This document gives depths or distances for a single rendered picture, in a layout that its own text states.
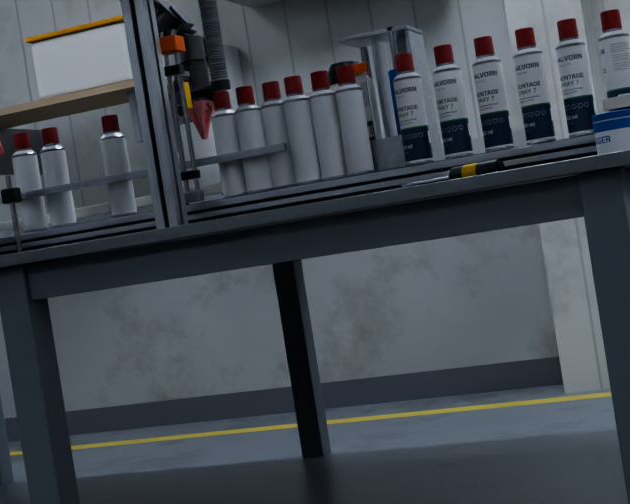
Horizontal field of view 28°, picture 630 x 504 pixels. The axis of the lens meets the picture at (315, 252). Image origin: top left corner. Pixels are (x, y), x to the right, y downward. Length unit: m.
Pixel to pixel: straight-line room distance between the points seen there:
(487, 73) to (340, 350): 3.58
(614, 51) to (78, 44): 3.57
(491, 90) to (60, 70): 3.48
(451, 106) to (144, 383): 4.08
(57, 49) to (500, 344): 2.29
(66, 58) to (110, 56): 0.21
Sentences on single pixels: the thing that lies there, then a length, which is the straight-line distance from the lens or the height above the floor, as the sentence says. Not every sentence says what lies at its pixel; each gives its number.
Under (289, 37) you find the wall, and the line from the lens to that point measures 5.79.
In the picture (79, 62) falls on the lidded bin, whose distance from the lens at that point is 5.48.
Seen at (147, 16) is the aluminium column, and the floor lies 1.23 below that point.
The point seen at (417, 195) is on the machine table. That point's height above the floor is 0.82.
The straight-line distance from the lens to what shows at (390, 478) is 2.85.
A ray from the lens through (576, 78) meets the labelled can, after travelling 2.23.
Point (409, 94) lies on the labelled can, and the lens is 2.29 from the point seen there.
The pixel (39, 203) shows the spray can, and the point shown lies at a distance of 2.63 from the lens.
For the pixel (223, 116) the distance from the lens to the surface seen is 2.42.
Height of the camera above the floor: 0.78
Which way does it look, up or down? 1 degrees down
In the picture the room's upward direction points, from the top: 9 degrees counter-clockwise
